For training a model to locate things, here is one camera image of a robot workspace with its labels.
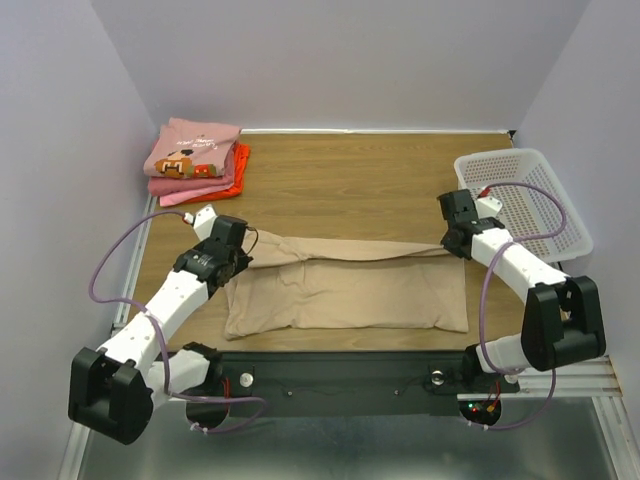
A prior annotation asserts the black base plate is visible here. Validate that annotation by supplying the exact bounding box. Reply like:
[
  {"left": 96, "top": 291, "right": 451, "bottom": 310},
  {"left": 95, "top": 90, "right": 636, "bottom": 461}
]
[{"left": 186, "top": 350, "right": 519, "bottom": 427}]

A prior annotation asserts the pink printed folded shirt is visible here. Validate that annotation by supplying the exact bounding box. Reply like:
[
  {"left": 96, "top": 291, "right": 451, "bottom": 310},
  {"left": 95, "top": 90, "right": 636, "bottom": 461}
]
[{"left": 143, "top": 118, "right": 242, "bottom": 180}]

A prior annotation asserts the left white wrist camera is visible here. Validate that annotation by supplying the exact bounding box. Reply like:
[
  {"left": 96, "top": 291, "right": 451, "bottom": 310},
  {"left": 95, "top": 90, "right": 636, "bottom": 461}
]
[{"left": 182, "top": 204, "right": 217, "bottom": 241}]

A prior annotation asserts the light pink folded shirt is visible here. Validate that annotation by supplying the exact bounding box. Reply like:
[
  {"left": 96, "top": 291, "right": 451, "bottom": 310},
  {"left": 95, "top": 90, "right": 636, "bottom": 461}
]
[{"left": 158, "top": 188, "right": 238, "bottom": 208}]

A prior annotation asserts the orange folded shirt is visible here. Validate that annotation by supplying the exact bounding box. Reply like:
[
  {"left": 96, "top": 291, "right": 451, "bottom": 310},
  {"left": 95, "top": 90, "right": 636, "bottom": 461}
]
[{"left": 199, "top": 143, "right": 251, "bottom": 202}]

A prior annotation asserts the dark pink folded shirt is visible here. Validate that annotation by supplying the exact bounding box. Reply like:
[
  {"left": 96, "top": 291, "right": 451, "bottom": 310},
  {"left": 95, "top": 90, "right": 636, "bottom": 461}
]
[{"left": 147, "top": 142, "right": 238, "bottom": 196}]

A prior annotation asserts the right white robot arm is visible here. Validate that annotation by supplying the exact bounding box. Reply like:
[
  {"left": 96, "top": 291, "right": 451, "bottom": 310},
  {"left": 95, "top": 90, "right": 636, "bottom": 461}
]
[{"left": 438, "top": 189, "right": 606, "bottom": 390}]

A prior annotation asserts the aluminium frame rail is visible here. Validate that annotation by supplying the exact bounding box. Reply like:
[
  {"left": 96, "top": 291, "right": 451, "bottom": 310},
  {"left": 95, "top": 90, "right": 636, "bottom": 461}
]
[{"left": 58, "top": 224, "right": 150, "bottom": 479}]

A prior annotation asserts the beige t shirt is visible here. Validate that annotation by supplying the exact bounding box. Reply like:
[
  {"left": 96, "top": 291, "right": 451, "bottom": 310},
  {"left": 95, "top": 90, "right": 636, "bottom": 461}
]
[{"left": 224, "top": 231, "right": 469, "bottom": 339}]

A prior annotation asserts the white plastic basket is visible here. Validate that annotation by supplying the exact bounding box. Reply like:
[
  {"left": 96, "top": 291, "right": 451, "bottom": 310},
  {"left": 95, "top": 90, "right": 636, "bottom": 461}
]
[{"left": 454, "top": 148, "right": 593, "bottom": 263}]

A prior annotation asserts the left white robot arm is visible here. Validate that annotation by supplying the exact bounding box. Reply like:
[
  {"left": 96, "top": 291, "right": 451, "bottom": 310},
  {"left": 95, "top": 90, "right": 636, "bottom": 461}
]
[{"left": 67, "top": 207, "right": 252, "bottom": 445}]

